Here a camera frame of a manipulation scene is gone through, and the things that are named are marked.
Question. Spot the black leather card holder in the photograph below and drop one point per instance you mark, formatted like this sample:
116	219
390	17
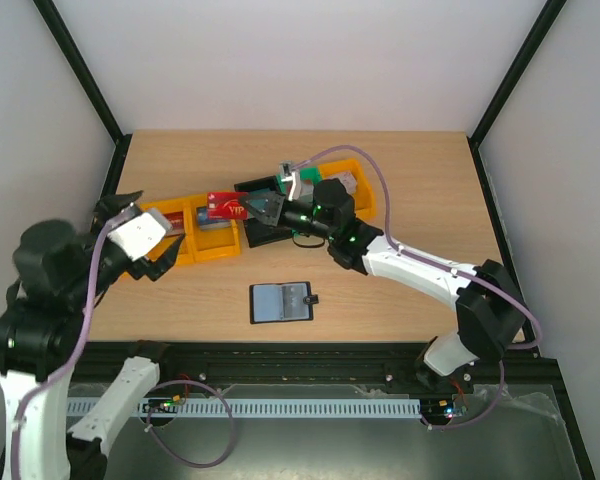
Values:
281	302

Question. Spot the frame post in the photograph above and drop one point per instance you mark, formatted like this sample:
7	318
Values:
542	25
71	52

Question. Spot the white slotted cable duct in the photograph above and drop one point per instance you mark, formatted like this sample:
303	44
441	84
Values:
294	409

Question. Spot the black bin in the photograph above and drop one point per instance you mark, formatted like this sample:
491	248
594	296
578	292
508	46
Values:
256	233

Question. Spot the right frame post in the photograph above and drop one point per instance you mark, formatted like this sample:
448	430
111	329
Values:
542	25

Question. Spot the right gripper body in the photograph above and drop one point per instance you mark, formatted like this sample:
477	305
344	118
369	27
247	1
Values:
278	210

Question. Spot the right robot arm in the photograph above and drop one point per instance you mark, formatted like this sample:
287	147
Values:
485	299

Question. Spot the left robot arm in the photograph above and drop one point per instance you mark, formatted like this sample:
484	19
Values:
45	328

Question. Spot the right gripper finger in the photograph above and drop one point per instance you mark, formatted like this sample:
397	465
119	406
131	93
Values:
262	200
268	216

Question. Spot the red VIP card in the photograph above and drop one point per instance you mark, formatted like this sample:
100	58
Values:
226	205

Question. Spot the left frame post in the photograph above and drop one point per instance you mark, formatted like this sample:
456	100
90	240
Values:
71	52

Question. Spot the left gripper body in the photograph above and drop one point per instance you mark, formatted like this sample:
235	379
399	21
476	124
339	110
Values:
103	280

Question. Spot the green bin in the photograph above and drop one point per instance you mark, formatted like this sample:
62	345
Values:
308	177

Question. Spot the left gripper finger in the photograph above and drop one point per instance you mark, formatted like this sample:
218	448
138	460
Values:
110	206
155	269

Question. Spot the blue card stack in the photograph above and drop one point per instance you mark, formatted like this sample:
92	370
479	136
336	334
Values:
205	222

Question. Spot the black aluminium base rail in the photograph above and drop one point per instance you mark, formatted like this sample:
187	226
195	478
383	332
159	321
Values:
391	366

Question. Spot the right yellow bin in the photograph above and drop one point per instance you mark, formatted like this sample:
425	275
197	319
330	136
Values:
364	197

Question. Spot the white patterned card stack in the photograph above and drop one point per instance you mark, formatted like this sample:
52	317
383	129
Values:
347	179

